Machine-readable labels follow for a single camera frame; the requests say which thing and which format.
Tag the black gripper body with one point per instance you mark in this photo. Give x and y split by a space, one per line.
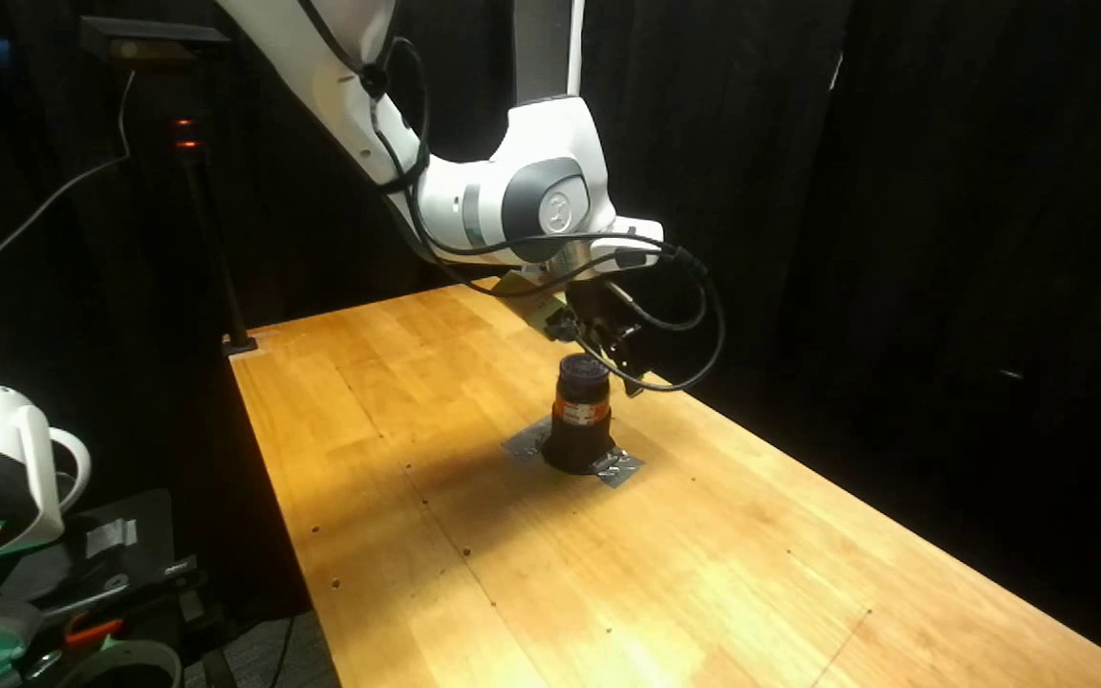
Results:
601 312

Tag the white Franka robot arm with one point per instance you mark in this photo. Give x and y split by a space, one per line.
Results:
527 204

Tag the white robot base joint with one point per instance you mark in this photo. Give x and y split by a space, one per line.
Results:
18 446

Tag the dark upside-down cup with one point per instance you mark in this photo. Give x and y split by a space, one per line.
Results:
578 427

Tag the white vertical pole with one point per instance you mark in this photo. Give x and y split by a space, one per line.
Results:
574 52

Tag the narrow black curtain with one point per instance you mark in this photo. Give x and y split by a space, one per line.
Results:
308 215

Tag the wide black curtain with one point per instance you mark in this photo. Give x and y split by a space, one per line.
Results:
935 252

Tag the grey square base plate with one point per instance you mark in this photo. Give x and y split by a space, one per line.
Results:
616 468

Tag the grey duct tape piece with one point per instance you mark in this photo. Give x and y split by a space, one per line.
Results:
527 442

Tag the black camera stand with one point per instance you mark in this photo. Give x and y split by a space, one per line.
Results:
199 215

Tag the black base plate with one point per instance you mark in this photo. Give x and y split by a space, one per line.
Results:
131 561

